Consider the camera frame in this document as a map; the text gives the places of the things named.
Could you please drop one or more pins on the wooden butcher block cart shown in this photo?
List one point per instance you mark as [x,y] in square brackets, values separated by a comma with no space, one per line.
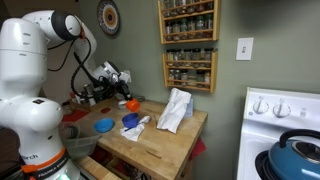
[159,153]

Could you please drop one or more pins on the upper wooden spice rack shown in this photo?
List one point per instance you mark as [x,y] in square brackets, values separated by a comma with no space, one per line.
[185,21]

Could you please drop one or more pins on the red cutting board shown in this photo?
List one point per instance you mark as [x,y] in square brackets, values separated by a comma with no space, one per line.
[74,116]

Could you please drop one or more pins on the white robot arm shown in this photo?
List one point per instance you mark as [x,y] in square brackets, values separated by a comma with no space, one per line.
[24,43]

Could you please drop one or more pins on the decorative wall plate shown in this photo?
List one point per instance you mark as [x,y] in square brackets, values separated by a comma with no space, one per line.
[108,17]

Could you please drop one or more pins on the dark blue bowl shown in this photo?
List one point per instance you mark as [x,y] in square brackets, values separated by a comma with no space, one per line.
[130,120]

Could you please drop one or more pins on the clear plastic bin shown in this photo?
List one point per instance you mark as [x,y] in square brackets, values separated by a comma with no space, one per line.
[79,142]

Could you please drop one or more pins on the light blue bowl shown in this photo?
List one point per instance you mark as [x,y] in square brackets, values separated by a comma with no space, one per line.
[104,125]

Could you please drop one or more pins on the wooden spice rack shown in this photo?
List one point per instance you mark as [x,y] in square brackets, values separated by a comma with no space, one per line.
[185,21]
[194,69]

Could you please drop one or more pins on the white stove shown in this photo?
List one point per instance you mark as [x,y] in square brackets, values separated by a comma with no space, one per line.
[267,115]

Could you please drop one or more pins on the white light switch plate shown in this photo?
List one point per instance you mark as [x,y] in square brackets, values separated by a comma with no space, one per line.
[244,49]

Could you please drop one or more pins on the blue pot with lid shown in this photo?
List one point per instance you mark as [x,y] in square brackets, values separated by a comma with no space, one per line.
[290,159]

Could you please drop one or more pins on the orange cup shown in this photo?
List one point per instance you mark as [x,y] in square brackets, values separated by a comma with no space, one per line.
[133,105]

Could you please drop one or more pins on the lower wooden spice rack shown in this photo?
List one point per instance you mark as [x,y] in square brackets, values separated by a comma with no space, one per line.
[194,69]

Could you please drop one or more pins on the white crumpled paper towel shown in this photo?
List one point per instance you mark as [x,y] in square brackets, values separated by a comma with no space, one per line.
[134,133]

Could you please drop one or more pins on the white paper bag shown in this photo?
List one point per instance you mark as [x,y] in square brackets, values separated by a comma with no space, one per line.
[180,105]

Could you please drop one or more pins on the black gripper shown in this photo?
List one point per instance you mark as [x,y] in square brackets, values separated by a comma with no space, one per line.
[115,85]

